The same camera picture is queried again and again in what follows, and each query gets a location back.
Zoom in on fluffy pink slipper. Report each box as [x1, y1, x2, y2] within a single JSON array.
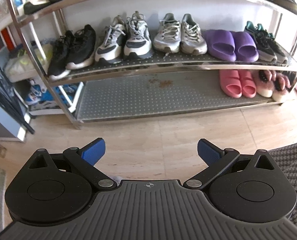
[[272, 74, 291, 103], [253, 70, 276, 98]]

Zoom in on black mesh sneaker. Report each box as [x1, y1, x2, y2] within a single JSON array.
[[65, 24, 97, 70], [47, 30, 75, 80]]

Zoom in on white navy sneaker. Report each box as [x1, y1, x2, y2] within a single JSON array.
[[95, 16, 127, 64], [123, 11, 154, 60]]

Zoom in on silver grey sneaker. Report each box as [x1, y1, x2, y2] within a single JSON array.
[[180, 14, 208, 55], [152, 13, 182, 53]]

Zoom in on white storage shelf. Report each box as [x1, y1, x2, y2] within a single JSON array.
[[0, 0, 84, 117]]

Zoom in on purple slipper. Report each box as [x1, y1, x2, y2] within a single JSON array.
[[204, 29, 237, 61], [232, 31, 259, 62]]

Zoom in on grey blue cabinet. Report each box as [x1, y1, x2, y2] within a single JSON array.
[[0, 110, 29, 143]]

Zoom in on metal shoe rack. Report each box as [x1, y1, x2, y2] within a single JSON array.
[[3, 0, 297, 130]]

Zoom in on houndstooth trousers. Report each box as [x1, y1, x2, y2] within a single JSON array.
[[268, 140, 297, 240]]

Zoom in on blue white roller skates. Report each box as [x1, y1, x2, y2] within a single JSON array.
[[26, 79, 79, 110]]

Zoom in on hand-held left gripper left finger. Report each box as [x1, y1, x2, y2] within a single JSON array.
[[23, 137, 116, 189]]

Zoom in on black umbrella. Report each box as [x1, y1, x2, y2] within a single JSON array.
[[0, 47, 35, 135]]

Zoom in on yellow green item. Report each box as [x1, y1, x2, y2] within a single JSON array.
[[5, 47, 52, 80]]

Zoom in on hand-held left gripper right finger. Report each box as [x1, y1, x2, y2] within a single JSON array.
[[183, 138, 280, 188]]

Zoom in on black teal sneaker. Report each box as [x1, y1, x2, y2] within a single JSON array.
[[256, 24, 289, 64], [243, 21, 279, 63]]

